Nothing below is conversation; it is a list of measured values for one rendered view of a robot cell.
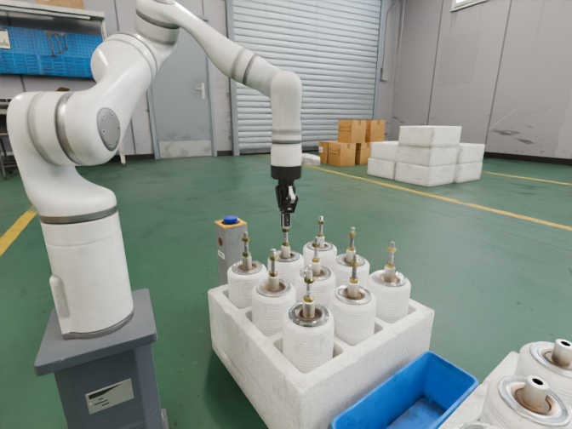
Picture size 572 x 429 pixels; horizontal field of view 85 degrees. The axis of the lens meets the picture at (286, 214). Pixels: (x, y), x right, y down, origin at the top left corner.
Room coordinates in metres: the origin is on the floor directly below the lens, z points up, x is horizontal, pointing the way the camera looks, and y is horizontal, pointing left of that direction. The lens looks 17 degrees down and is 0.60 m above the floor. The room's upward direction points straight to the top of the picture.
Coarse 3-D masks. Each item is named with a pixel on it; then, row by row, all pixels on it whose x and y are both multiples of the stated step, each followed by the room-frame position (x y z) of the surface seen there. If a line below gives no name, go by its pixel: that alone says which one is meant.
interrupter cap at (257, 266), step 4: (252, 260) 0.73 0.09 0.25; (236, 264) 0.71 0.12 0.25; (240, 264) 0.71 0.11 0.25; (252, 264) 0.71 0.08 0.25; (256, 264) 0.71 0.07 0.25; (260, 264) 0.71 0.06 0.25; (232, 268) 0.68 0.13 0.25; (236, 268) 0.69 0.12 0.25; (240, 268) 0.69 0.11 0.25; (252, 268) 0.69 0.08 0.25; (256, 268) 0.69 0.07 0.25; (260, 268) 0.68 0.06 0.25; (236, 272) 0.67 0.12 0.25; (240, 272) 0.66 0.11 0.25; (244, 272) 0.67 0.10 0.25; (248, 272) 0.67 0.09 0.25; (252, 272) 0.66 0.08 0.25; (256, 272) 0.67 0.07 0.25
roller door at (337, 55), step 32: (256, 0) 5.79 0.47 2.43; (288, 0) 6.06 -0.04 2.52; (320, 0) 6.36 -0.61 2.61; (352, 0) 6.68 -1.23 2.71; (384, 0) 6.98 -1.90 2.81; (256, 32) 5.79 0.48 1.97; (288, 32) 6.06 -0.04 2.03; (320, 32) 6.38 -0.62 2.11; (352, 32) 6.70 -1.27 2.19; (288, 64) 6.06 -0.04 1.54; (320, 64) 6.37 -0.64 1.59; (352, 64) 6.71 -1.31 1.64; (256, 96) 5.78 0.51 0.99; (320, 96) 6.38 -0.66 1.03; (352, 96) 6.73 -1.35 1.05; (256, 128) 5.77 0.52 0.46; (320, 128) 6.39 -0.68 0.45
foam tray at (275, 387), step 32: (224, 288) 0.72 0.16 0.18; (224, 320) 0.63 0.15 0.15; (416, 320) 0.59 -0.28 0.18; (224, 352) 0.66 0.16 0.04; (256, 352) 0.51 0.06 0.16; (352, 352) 0.49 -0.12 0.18; (384, 352) 0.52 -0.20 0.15; (416, 352) 0.59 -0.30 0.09; (256, 384) 0.51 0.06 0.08; (288, 384) 0.43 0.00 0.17; (320, 384) 0.42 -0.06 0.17; (352, 384) 0.47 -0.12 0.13; (288, 416) 0.42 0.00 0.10; (320, 416) 0.42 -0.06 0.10
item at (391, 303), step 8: (368, 280) 0.64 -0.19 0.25; (408, 280) 0.64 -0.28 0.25; (368, 288) 0.63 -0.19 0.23; (376, 288) 0.61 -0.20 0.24; (384, 288) 0.60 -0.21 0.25; (392, 288) 0.60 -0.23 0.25; (400, 288) 0.60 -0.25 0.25; (408, 288) 0.61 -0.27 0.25; (376, 296) 0.61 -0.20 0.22; (384, 296) 0.60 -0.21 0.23; (392, 296) 0.59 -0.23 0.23; (400, 296) 0.60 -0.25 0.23; (408, 296) 0.61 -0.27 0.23; (376, 304) 0.61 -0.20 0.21; (384, 304) 0.60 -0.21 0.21; (392, 304) 0.59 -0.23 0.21; (400, 304) 0.60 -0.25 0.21; (408, 304) 0.61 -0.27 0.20; (376, 312) 0.61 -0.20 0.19; (384, 312) 0.60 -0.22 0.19; (392, 312) 0.59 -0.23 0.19; (400, 312) 0.60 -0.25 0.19; (384, 320) 0.60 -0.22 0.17; (392, 320) 0.59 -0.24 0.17
